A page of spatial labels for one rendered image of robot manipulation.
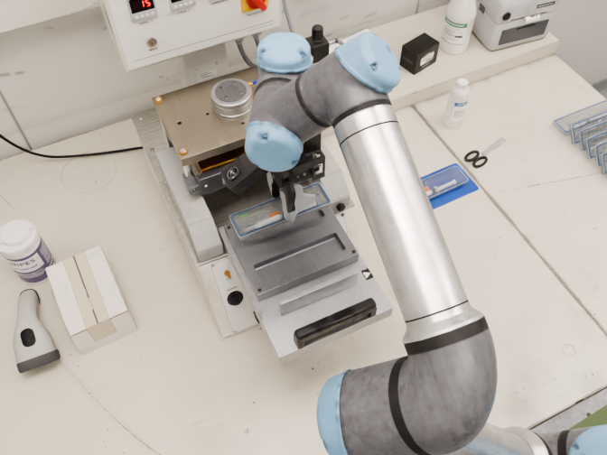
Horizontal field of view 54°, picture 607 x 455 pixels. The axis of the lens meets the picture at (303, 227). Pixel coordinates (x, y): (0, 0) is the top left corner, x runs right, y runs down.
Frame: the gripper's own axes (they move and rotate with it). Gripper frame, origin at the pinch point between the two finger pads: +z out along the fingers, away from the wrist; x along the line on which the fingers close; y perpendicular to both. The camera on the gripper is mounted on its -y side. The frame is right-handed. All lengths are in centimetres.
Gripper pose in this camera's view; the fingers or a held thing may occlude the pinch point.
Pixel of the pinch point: (280, 207)
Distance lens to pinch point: 109.9
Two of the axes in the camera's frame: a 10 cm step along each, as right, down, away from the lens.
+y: 9.0, -3.5, 2.4
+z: 0.1, 5.8, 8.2
